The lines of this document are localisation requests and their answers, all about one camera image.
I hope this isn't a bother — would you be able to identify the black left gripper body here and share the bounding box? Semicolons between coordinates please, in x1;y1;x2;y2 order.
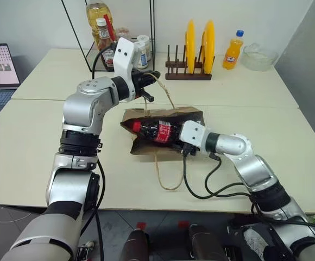
131;70;153;98

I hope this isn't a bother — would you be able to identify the brown paper bag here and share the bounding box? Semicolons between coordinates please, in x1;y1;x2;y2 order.
119;71;205;191

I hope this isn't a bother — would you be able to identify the large cooking oil bottle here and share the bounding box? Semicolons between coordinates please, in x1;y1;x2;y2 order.
86;0;114;52

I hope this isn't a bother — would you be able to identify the red-label glass jar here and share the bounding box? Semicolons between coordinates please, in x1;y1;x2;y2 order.
116;26;131;45

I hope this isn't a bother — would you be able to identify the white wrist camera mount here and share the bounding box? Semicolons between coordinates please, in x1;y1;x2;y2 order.
112;37;142;102
178;120;209;155

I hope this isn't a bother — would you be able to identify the clear glass bowl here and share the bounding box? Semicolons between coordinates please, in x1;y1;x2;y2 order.
240;42;279;72

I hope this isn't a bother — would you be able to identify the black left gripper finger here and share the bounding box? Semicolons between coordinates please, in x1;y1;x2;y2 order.
144;70;162;83
140;90;156;103

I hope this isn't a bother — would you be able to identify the dark rounded shape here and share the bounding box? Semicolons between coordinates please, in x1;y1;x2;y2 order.
187;223;226;261
118;229;150;261

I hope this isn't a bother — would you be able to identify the orange soda bottle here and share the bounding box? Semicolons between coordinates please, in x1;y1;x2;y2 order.
222;29;245;71

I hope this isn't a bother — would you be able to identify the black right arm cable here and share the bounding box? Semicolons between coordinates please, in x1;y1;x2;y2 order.
182;151;314;226

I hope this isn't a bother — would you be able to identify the cola bottle with red label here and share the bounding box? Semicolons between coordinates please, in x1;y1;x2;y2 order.
130;119;186;147

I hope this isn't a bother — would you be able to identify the dark wooden plate rack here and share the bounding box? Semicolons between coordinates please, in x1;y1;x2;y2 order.
165;44;213;81

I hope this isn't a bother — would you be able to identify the glass Heinz ketchup bottle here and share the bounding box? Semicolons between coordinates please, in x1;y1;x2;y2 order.
96;18;119;72

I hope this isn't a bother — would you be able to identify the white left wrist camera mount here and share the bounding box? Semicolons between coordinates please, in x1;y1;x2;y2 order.
112;37;142;102

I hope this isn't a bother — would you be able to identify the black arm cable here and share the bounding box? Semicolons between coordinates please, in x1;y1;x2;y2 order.
77;49;118;261
182;151;314;226

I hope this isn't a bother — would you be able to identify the white sneaker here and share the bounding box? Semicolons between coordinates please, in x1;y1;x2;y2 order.
242;227;270;259

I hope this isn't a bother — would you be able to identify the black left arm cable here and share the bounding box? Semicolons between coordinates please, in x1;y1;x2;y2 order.
77;49;118;261

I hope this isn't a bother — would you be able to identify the black wire shelf frame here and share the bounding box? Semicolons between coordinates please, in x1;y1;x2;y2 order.
60;0;156;73

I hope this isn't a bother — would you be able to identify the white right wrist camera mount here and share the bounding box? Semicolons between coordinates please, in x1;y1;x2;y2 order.
178;120;209;155

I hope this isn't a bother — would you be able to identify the white spice jar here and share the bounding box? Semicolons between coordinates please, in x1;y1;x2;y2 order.
137;35;151;62
135;41;149;70

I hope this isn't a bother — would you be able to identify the yellow plate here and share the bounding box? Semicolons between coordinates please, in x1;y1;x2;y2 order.
201;19;216;74
184;19;197;75

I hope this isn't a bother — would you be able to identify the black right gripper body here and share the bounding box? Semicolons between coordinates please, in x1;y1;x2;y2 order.
172;140;199;158

